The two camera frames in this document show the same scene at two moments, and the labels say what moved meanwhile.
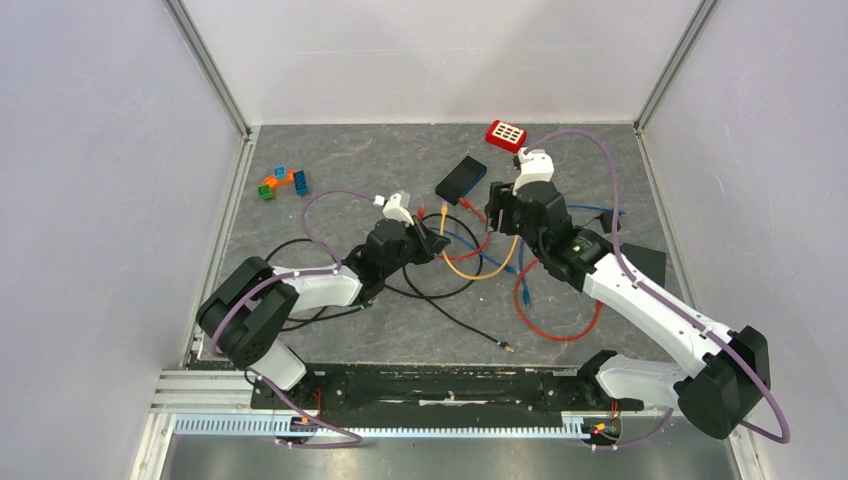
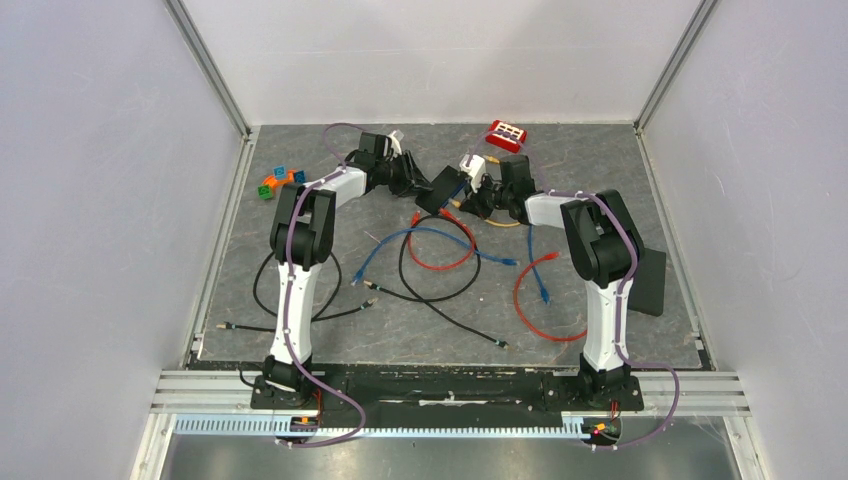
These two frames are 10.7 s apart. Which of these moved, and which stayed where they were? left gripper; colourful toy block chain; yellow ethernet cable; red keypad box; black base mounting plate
Moved: left gripper; yellow ethernet cable
Stayed: red keypad box; colourful toy block chain; black base mounting plate
